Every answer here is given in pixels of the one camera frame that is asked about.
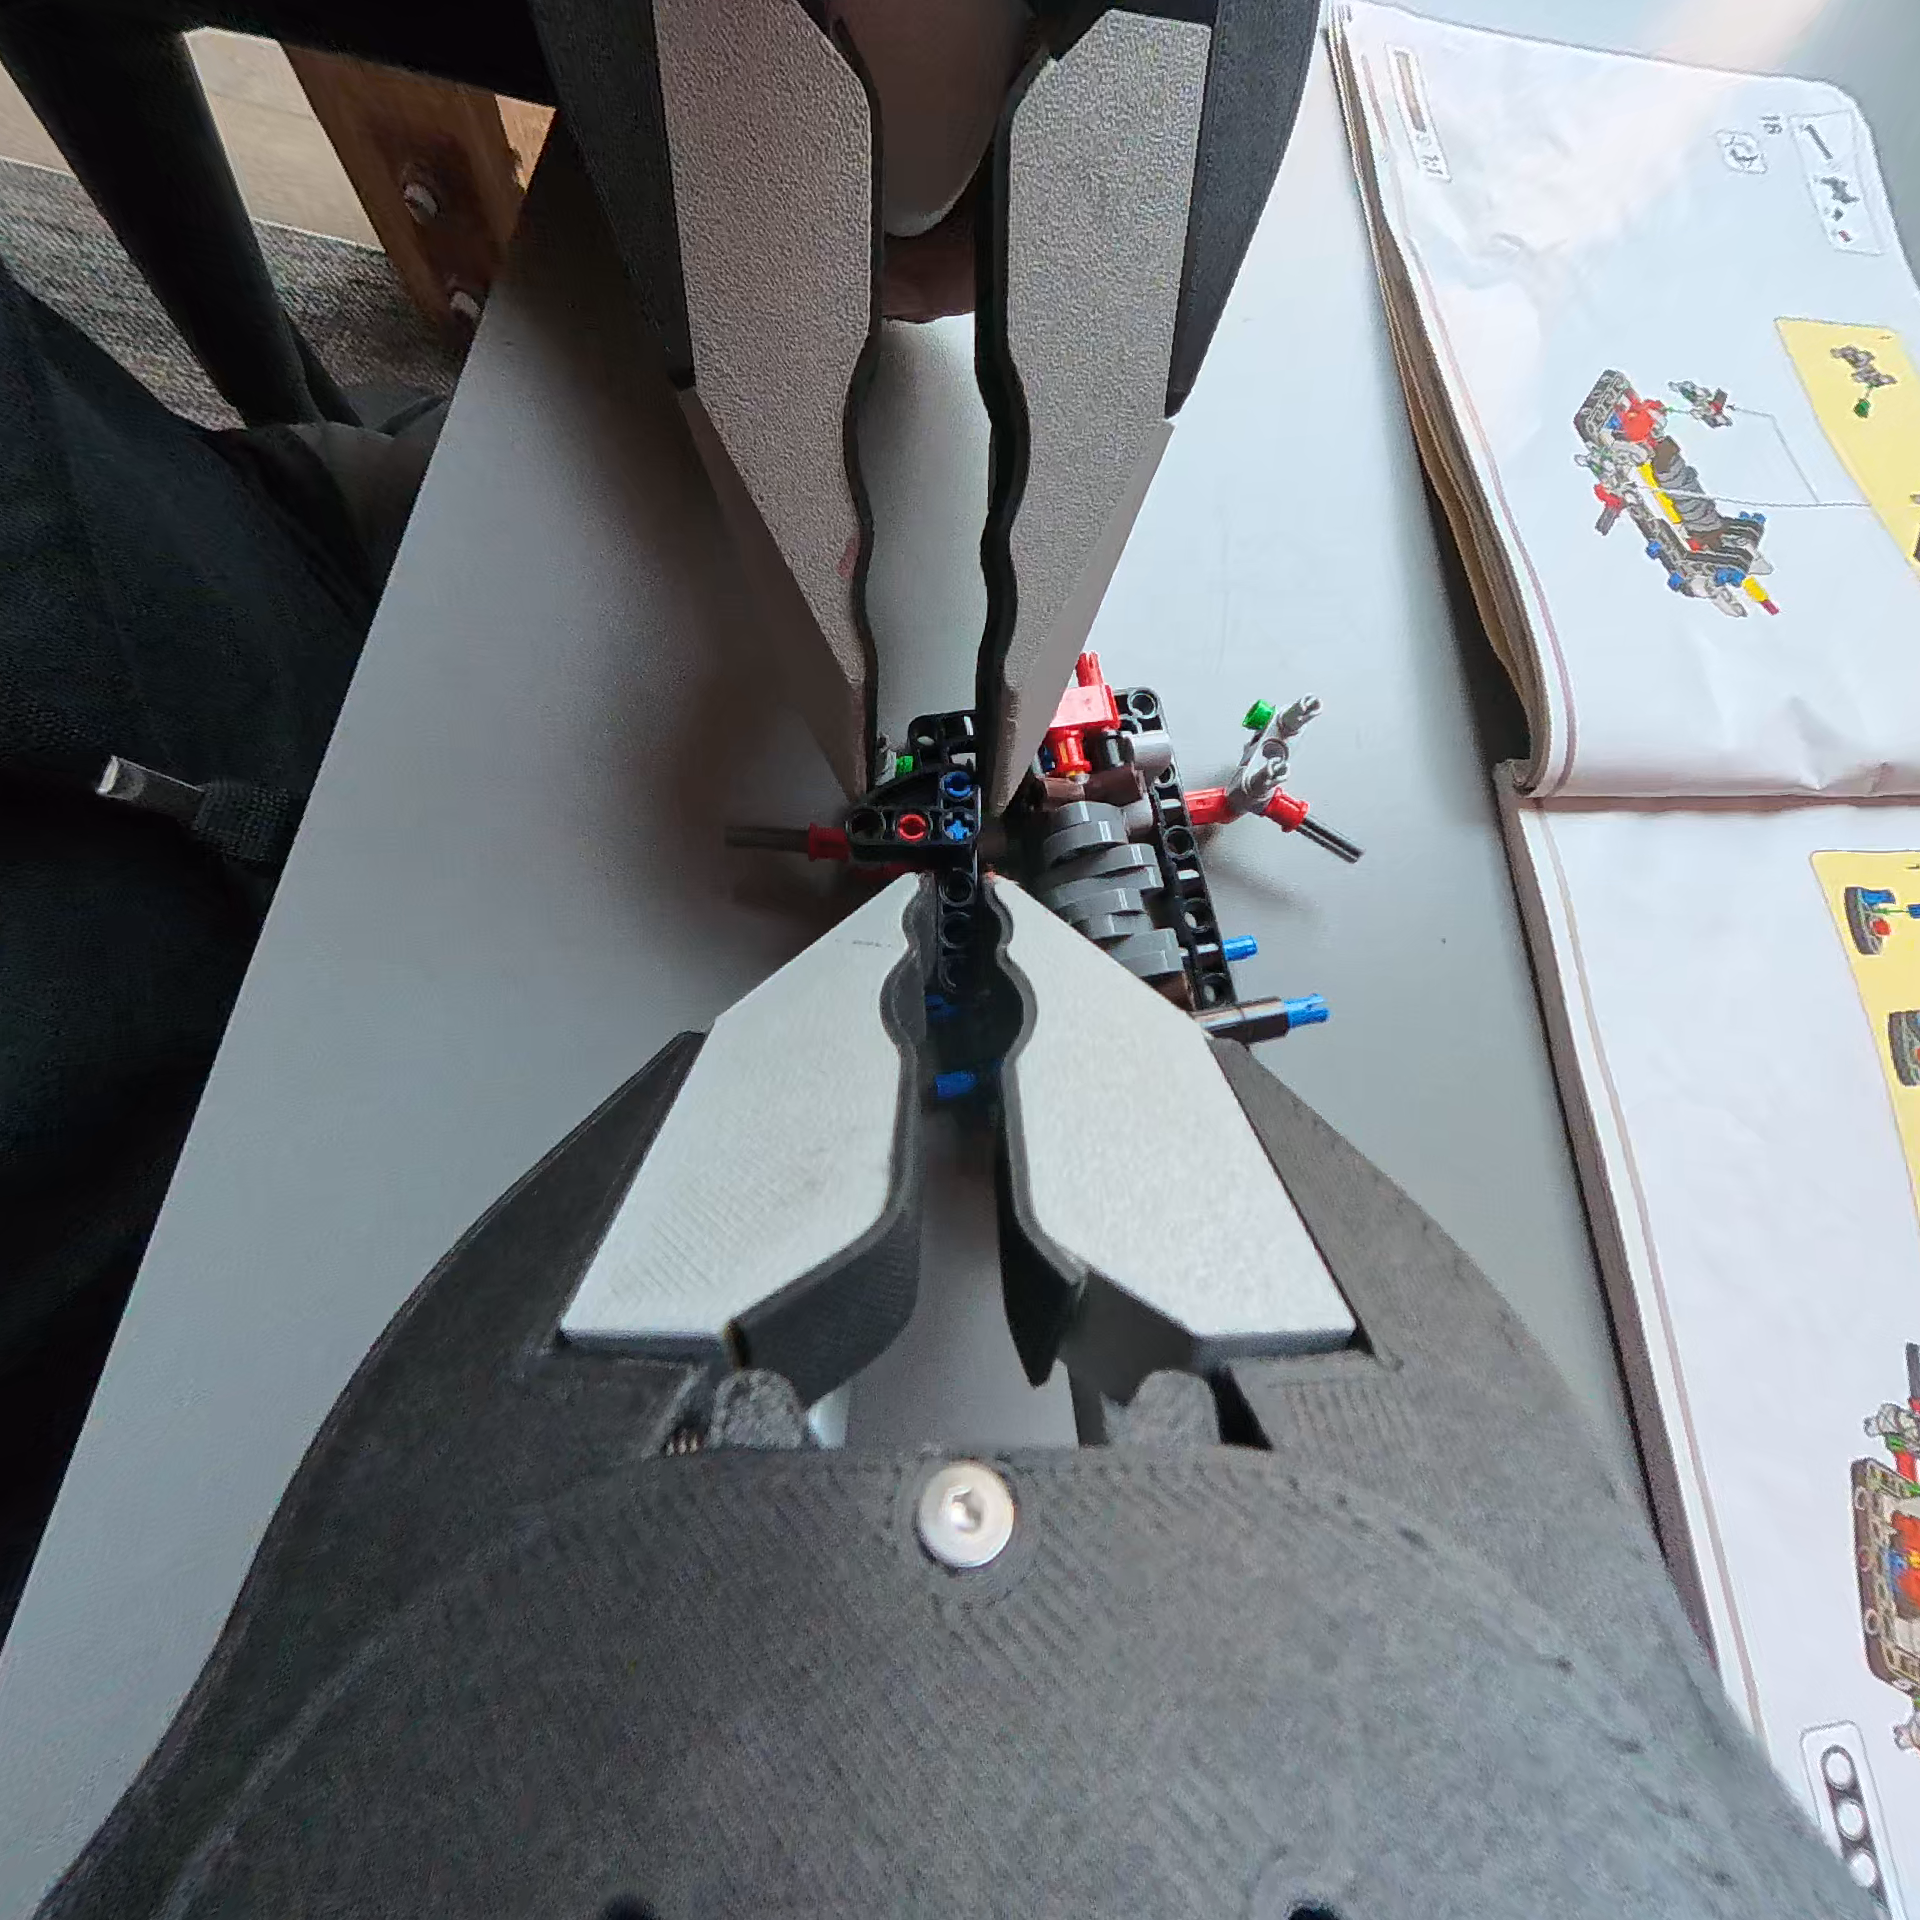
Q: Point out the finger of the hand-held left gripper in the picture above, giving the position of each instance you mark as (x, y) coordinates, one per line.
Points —
(1096, 254)
(764, 225)

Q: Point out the person's left hand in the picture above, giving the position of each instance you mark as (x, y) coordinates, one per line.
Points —
(930, 278)

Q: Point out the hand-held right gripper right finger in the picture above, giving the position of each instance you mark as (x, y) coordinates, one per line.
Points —
(1171, 1185)

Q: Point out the black lego frame assembly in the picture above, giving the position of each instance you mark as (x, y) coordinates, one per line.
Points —
(1109, 869)

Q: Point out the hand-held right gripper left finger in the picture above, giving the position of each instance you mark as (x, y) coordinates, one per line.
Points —
(720, 1185)

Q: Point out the white instruction booklet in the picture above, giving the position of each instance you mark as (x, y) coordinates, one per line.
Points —
(1651, 452)

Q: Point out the black office chair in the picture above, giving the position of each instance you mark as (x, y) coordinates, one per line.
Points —
(181, 149)

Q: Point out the wooden table leg with bolts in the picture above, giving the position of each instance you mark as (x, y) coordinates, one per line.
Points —
(434, 182)

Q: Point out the small black lego subassembly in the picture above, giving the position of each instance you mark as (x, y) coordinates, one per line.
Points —
(914, 819)

